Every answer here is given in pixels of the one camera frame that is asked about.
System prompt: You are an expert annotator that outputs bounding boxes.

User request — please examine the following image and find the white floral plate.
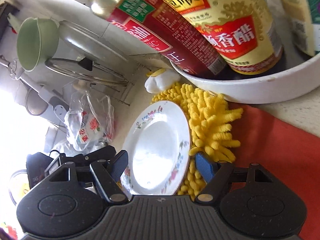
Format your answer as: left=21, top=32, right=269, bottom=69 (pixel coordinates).
left=120, top=101, right=191, bottom=195

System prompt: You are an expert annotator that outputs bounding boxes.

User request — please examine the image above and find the clear plastic bag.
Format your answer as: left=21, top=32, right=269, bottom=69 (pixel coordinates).
left=65, top=90, right=115, bottom=152

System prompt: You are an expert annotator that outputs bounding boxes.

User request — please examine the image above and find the yellow chenille duster mitt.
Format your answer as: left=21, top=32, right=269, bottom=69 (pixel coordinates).
left=152, top=82, right=244, bottom=200

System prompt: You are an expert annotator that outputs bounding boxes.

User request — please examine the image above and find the red cloth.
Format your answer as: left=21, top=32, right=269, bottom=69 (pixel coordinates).
left=228, top=102, right=319, bottom=239

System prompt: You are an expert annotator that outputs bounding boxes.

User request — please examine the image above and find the white duck figurine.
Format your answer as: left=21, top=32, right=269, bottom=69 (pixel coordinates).
left=144, top=68, right=181, bottom=94

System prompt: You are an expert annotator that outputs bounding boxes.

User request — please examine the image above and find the glass pan lid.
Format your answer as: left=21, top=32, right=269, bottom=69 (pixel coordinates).
left=44, top=57, right=125, bottom=84

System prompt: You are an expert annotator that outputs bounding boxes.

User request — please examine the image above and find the white rotating spice rack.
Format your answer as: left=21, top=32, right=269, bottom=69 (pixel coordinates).
left=172, top=55, right=319, bottom=105

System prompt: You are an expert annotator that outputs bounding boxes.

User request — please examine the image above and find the steel pot lid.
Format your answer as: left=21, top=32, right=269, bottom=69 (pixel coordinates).
left=58, top=20, right=131, bottom=67

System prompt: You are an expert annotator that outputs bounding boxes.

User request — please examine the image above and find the green plastic cup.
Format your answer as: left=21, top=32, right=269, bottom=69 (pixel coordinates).
left=16, top=17, right=59, bottom=72

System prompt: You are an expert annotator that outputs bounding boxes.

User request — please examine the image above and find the yellow label vinegar bottle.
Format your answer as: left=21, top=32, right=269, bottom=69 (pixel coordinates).
left=164, top=0, right=283, bottom=75

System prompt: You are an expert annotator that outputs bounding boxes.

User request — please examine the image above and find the red label sauce bottle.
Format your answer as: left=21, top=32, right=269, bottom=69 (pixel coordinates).
left=89, top=0, right=226, bottom=79

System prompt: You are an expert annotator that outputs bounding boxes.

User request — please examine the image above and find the wire lid rack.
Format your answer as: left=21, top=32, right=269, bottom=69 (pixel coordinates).
left=75, top=62, right=151, bottom=106

